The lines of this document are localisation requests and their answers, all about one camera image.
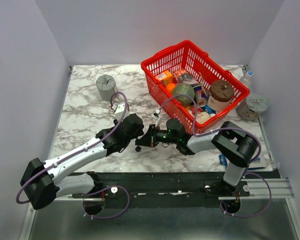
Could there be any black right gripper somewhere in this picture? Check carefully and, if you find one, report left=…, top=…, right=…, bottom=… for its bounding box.
left=136, top=122, right=179, bottom=146

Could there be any black padlock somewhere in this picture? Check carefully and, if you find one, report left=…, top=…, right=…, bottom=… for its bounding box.
left=135, top=145, right=142, bottom=152

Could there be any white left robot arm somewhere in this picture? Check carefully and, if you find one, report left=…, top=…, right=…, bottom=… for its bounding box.
left=20, top=113, right=144, bottom=210

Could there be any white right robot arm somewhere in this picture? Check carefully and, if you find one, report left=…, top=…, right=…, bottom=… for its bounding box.
left=135, top=118, right=261, bottom=196

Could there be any orange ball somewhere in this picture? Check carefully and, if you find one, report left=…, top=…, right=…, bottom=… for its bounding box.
left=165, top=83, right=176, bottom=94

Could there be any green netted melon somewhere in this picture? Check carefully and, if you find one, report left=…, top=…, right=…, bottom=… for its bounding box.
left=172, top=83, right=195, bottom=107

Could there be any grey wrapped toilet roll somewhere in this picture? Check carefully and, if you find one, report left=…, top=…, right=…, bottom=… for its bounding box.
left=95, top=74, right=117, bottom=102

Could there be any orange yellow snack box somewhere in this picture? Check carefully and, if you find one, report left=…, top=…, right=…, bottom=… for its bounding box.
left=155, top=70, right=173, bottom=86

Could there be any red bull drink can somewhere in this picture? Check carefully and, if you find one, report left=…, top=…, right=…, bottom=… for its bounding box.
left=195, top=89, right=208, bottom=107

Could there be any clear plastic snack bag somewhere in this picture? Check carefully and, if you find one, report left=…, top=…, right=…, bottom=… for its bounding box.
left=173, top=68, right=193, bottom=84

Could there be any brown wrapped toilet roll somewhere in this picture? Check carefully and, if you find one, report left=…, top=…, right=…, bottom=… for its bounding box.
left=207, top=79, right=234, bottom=112

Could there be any red plastic shopping basket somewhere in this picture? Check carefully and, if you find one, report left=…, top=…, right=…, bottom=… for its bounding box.
left=141, top=40, right=250, bottom=134

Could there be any grey roll on right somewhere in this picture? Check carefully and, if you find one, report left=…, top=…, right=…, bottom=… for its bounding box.
left=236, top=93, right=269, bottom=121

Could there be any blue razor package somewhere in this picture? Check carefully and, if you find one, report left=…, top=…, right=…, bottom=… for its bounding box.
left=218, top=154, right=262, bottom=169

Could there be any clear water bottle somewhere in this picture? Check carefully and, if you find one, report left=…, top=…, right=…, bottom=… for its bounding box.
left=239, top=71, right=254, bottom=89

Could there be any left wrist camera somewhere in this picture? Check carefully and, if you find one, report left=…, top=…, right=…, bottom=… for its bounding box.
left=112, top=102, right=130, bottom=121

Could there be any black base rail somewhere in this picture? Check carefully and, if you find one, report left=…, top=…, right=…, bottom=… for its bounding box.
left=72, top=172, right=250, bottom=209

